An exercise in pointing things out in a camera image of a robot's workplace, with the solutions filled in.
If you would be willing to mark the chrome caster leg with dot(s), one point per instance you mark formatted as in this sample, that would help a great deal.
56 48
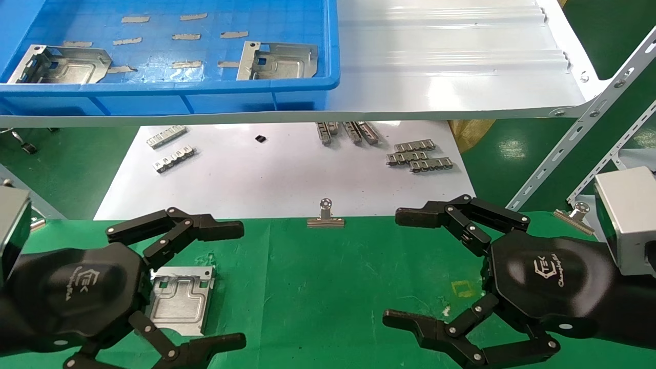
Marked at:
26 147

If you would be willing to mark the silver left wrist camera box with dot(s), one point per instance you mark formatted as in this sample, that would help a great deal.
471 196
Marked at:
10 228

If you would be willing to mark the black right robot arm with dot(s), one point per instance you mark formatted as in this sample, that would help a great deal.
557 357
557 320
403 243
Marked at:
635 307

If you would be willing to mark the stamped sheet metal bracket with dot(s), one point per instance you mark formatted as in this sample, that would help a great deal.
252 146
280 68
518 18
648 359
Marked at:
179 302
287 61
72 69

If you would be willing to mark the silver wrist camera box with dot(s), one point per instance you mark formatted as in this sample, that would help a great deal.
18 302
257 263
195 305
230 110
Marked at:
10 228
630 210

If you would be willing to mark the blue plastic bin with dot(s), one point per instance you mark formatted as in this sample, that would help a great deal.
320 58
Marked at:
205 100

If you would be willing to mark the green table mat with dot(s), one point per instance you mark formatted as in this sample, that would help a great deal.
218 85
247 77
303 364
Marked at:
333 287

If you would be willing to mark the white paper sheet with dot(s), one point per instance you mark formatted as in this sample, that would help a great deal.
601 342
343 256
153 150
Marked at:
282 174

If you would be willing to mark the white slotted angle bar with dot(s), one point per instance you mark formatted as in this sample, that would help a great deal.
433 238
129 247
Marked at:
589 115
615 152

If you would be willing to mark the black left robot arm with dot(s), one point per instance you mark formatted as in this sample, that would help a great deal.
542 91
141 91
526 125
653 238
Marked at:
6 324

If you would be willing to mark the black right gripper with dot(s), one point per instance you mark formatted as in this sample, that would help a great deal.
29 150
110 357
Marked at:
548 282

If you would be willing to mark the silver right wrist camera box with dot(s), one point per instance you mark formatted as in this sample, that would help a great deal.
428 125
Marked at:
630 210

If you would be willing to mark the golden woven bag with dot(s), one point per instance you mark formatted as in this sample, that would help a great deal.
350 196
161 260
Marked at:
469 133

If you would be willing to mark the white ribbed shelf panel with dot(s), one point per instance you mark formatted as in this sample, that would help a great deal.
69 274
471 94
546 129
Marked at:
451 77

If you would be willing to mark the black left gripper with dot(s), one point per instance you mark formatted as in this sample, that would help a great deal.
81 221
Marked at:
77 294

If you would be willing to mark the grey tape strip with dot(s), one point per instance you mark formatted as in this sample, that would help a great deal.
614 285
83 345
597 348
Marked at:
186 36
127 41
234 34
135 19
122 69
187 64
228 64
193 16
77 44

